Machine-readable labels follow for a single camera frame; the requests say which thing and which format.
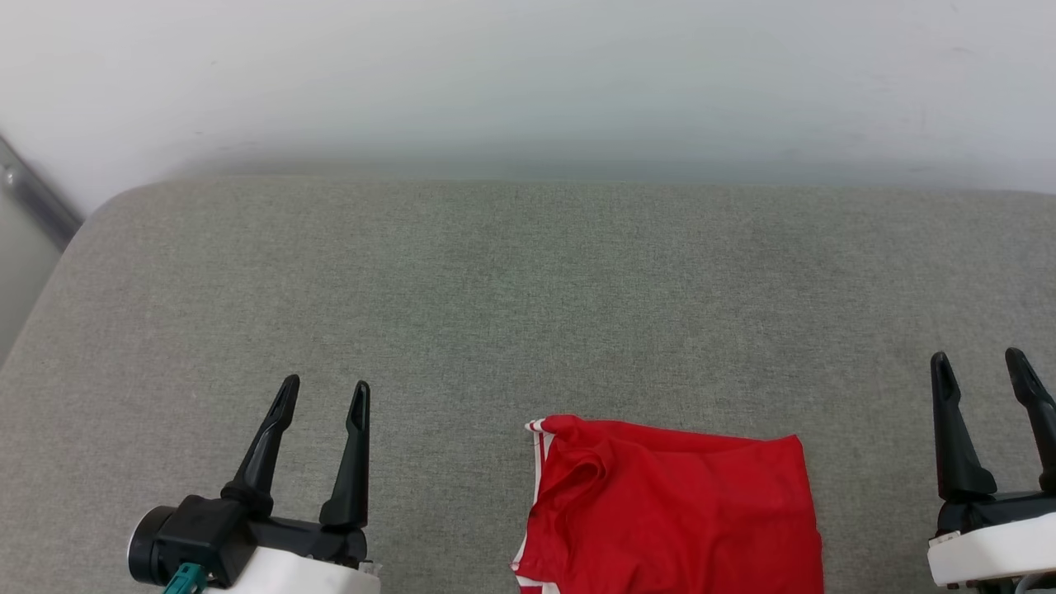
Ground teal cable connector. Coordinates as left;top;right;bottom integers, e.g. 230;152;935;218
163;563;207;594

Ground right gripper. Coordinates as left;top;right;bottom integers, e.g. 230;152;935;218
928;347;1056;589

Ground grey fabric sofa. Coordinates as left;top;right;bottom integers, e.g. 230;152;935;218
0;176;1056;594

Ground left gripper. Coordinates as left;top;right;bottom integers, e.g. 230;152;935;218
206;375;381;594

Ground red basketball jersey white trim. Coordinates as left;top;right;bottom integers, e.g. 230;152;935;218
510;415;826;594

